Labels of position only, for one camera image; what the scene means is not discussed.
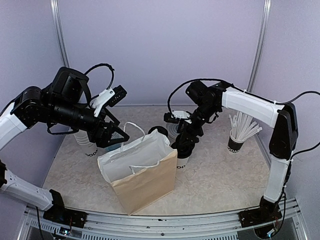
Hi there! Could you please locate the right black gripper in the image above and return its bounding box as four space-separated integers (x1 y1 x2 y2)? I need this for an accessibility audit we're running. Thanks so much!
177 101 220 147

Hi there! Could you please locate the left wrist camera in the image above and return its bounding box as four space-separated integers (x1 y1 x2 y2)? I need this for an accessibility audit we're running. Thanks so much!
90 85 127 117

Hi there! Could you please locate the right aluminium frame post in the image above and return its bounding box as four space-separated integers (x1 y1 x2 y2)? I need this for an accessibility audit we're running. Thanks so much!
247 0 272 92

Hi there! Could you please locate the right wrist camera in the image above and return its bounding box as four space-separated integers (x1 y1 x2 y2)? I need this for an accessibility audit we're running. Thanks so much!
163 110 192 124

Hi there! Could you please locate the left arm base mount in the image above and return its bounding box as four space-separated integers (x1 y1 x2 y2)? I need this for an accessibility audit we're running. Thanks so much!
43 189 87 229

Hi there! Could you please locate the blue ceramic mug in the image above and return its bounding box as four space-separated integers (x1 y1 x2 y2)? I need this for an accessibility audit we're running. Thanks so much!
104 132 122 152

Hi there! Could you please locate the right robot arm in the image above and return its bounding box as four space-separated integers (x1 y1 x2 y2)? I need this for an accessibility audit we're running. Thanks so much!
175 78 298 222

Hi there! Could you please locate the brown paper bag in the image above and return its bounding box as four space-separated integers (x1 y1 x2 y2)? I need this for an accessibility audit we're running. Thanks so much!
97 129 178 216

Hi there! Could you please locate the white paper cup stack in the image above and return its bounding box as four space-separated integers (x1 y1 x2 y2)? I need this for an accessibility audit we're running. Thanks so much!
73 130 98 160

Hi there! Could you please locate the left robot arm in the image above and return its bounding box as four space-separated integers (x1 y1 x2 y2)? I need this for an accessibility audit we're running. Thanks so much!
0 67 130 149

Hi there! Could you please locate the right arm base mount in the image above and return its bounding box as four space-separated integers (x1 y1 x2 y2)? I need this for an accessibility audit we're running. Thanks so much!
238 197 283 228

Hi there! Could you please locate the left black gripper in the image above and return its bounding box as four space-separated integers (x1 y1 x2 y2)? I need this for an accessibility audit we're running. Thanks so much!
48 98 130 148

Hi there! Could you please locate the left aluminium frame post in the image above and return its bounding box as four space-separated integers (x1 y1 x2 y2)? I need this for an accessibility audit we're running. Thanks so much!
50 0 70 68

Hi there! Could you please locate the aluminium frame post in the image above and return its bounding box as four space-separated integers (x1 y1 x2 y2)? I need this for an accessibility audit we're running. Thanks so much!
247 0 272 92
50 0 70 68

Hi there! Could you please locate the black cup of straws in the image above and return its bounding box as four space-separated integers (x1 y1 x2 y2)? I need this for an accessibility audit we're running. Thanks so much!
227 111 263 154

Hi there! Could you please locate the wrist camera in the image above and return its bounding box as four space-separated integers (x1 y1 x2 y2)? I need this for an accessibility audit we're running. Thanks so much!
90 85 127 117
163 110 192 124

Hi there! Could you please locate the white paper coffee cup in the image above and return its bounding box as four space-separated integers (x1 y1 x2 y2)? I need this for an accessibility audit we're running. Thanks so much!
176 156 190 171

